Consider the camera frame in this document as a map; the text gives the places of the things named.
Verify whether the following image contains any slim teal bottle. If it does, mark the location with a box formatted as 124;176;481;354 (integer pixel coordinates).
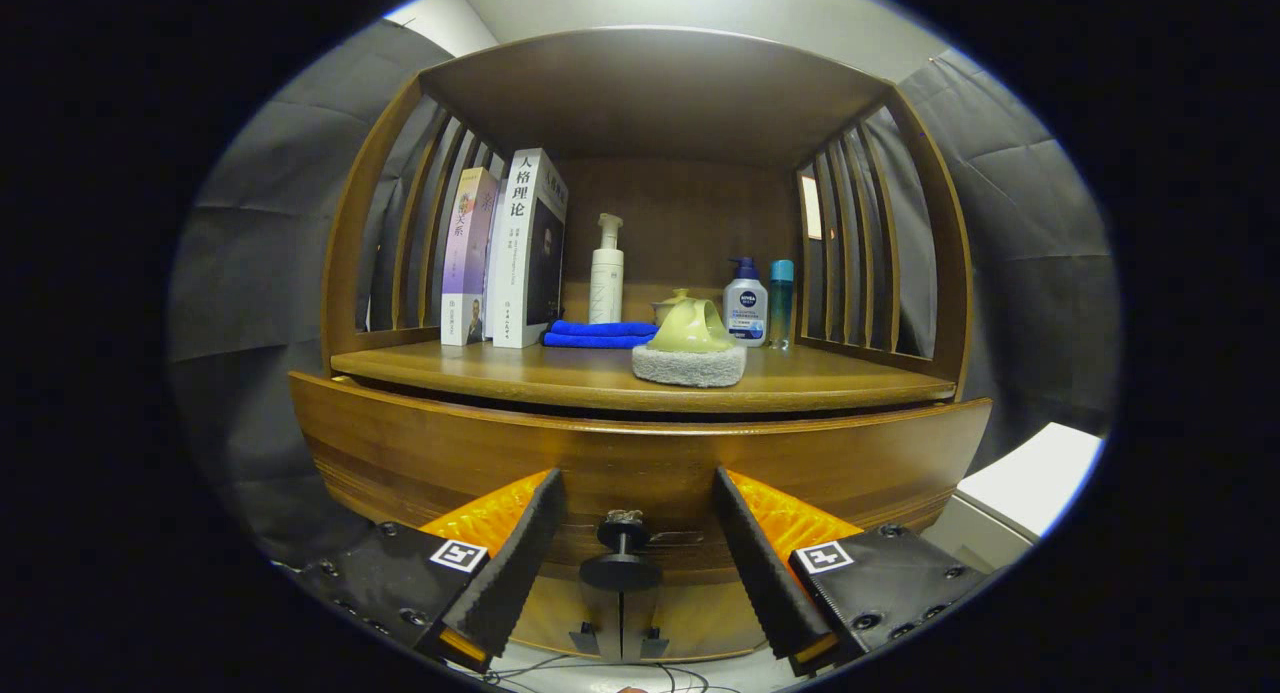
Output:
769;260;795;351

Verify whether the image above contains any white pump bottle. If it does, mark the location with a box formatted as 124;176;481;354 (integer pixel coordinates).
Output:
588;213;626;325

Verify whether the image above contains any brown wooden drawer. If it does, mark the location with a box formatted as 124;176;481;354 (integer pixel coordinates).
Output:
288;370;993;586

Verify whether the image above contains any purple paperback book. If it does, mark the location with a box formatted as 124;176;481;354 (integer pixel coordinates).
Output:
440;167;499;348

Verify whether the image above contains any yellow-green brush with grey sponge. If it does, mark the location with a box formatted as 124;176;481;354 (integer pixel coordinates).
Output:
631;298;748;389

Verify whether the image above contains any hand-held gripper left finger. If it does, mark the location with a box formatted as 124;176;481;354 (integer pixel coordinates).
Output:
295;468;568;674

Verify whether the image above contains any white bottle with blue cap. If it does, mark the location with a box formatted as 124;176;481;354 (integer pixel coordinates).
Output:
723;257;769;348

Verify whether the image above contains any wooden cabinet door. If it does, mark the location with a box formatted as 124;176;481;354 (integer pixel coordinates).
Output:
510;573;623;662
622;576;771;662

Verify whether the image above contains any brown wooden cabinet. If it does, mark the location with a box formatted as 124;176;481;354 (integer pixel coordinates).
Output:
320;26;974;664

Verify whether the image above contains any white table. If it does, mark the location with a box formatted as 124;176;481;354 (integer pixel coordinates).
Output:
920;422;1104;574

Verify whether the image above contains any brown wooden countertop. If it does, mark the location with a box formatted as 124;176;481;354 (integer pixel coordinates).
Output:
330;339;958;415

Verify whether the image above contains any black drawer knob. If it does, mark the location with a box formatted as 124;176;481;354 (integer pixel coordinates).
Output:
579;510;663;594

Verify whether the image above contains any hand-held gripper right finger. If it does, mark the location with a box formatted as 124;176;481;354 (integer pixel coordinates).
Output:
712;465;991;676

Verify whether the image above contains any blue folded cloth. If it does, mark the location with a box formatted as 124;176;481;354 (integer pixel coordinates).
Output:
541;319;661;350

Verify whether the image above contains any thick white book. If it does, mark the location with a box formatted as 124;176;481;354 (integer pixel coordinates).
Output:
485;148;570;350

